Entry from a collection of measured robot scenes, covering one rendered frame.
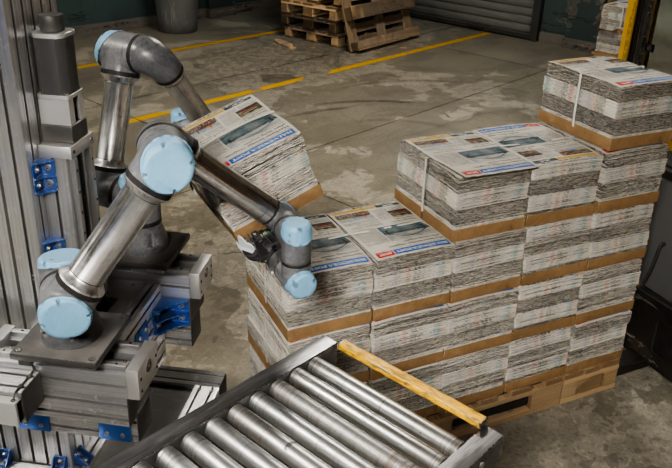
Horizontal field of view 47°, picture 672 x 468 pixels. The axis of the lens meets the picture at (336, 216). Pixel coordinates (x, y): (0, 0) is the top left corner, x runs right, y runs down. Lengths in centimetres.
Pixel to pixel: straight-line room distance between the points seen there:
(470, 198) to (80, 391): 127
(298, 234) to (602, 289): 151
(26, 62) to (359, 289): 113
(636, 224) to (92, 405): 197
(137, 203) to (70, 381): 57
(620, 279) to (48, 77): 212
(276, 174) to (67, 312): 69
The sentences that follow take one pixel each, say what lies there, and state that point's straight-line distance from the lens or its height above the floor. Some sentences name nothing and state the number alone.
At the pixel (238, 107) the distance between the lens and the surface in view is 238.
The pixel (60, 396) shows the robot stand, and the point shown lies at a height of 67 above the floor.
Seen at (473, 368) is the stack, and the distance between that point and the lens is 283.
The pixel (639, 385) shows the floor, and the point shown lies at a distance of 348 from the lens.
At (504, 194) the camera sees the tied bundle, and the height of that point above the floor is 97.
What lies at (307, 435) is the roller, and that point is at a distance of 175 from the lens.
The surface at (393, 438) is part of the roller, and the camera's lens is 176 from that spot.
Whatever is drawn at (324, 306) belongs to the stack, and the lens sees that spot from 235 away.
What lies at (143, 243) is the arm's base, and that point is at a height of 86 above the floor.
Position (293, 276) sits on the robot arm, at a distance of 189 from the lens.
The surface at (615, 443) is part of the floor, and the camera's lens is 315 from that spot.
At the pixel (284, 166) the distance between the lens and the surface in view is 215.
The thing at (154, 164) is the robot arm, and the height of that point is 134.
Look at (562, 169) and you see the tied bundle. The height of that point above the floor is 103.
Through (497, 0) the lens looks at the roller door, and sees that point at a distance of 988.
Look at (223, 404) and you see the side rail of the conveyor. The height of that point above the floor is 80.
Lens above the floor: 195
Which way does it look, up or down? 25 degrees down
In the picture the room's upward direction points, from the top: 2 degrees clockwise
